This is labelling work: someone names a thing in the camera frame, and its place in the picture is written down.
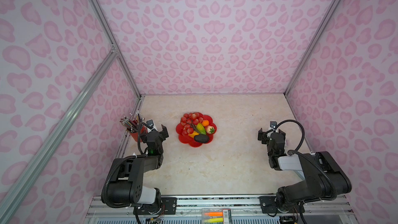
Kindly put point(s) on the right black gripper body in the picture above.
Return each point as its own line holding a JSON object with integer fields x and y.
{"x": 269, "y": 149}

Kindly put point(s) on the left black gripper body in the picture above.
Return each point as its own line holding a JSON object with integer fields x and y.
{"x": 160, "y": 152}

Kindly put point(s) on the red fake grape bunch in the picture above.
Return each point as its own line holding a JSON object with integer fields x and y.
{"x": 189, "y": 121}

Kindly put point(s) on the yellow fake banana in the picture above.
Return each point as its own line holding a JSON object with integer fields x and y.
{"x": 193, "y": 134}

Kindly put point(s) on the dark fake avocado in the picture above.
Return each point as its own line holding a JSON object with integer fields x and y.
{"x": 202, "y": 138}

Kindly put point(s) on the orange fake tangerine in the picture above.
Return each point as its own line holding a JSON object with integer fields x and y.
{"x": 205, "y": 123}

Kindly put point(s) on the red fake strawberry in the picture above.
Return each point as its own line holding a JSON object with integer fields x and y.
{"x": 210, "y": 129}

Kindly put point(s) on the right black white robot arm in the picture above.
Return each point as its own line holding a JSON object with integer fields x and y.
{"x": 323, "y": 177}

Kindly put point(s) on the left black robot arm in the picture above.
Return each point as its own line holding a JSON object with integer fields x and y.
{"x": 124, "y": 187}

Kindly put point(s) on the red flower-shaped fruit bowl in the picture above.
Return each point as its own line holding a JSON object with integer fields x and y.
{"x": 185, "y": 139}

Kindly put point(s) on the red pen cup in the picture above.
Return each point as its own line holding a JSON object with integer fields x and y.
{"x": 135, "y": 135}

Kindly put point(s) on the diagonal aluminium strut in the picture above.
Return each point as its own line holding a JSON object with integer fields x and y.
{"x": 29, "y": 176}

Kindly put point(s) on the clear marker box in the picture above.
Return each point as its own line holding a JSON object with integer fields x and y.
{"x": 216, "y": 216}

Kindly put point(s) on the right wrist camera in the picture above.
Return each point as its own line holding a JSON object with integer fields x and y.
{"x": 273, "y": 125}

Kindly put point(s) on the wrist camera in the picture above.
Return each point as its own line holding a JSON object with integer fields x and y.
{"x": 273, "y": 125}
{"x": 151, "y": 125}

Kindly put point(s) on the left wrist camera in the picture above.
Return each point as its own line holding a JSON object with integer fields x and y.
{"x": 151, "y": 125}

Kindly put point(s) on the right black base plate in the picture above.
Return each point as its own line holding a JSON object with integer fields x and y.
{"x": 269, "y": 206}

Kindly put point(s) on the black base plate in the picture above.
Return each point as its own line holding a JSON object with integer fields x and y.
{"x": 269, "y": 206}
{"x": 164, "y": 206}

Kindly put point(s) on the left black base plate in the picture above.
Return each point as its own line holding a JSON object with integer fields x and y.
{"x": 164, "y": 206}

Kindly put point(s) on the aluminium front rail frame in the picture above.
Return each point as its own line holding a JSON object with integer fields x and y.
{"x": 245, "y": 209}

